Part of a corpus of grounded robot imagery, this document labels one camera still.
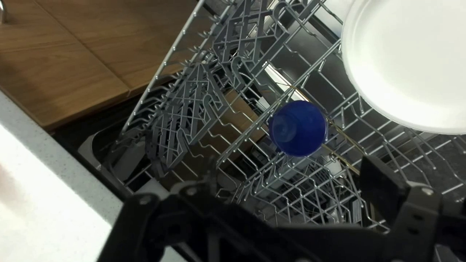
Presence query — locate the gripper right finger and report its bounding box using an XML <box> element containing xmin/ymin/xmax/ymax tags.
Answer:
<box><xmin>359</xmin><ymin>154</ymin><xmax>466</xmax><ymax>262</ymax></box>

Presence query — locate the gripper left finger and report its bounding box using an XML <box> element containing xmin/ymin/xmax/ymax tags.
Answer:
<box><xmin>96</xmin><ymin>175</ymin><xmax>318</xmax><ymax>262</ymax></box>

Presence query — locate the dishwasher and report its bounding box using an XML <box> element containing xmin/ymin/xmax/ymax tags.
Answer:
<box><xmin>55</xmin><ymin>0</ymin><xmax>466</xmax><ymax>262</ymax></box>

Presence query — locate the blue cup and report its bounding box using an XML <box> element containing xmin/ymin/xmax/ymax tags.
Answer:
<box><xmin>268</xmin><ymin>100</ymin><xmax>328</xmax><ymax>158</ymax></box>

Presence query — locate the thin golden stick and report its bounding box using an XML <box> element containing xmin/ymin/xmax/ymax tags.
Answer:
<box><xmin>286</xmin><ymin>84</ymin><xmax>365</xmax><ymax>174</ymax></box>

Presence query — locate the white plate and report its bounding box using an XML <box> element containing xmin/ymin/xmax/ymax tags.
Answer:
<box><xmin>341</xmin><ymin>0</ymin><xmax>466</xmax><ymax>135</ymax></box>

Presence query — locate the grey wire dishwasher rack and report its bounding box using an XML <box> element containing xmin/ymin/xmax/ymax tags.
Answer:
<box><xmin>108</xmin><ymin>0</ymin><xmax>466</xmax><ymax>233</ymax></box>

